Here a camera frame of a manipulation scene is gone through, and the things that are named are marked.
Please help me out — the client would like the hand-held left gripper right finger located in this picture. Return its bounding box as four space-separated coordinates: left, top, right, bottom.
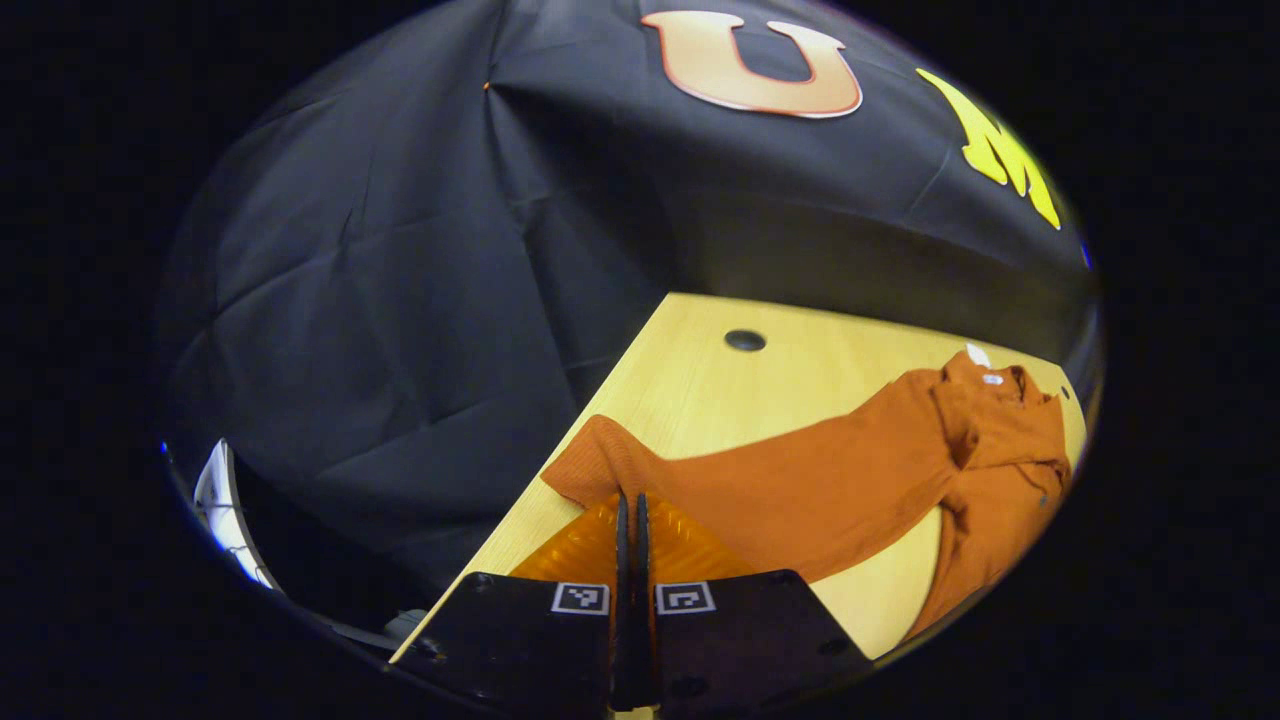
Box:
635 492 873 716

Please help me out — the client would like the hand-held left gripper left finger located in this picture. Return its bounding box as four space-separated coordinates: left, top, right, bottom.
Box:
390 490 629 716

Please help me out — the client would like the orange knitted shirt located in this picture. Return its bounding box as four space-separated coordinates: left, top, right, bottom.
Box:
540 345 1076 641

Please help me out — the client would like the white object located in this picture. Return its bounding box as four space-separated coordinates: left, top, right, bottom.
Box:
193 438 281 591

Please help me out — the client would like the black backdrop cloth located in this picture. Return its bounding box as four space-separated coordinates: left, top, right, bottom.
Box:
155 0 1101 611

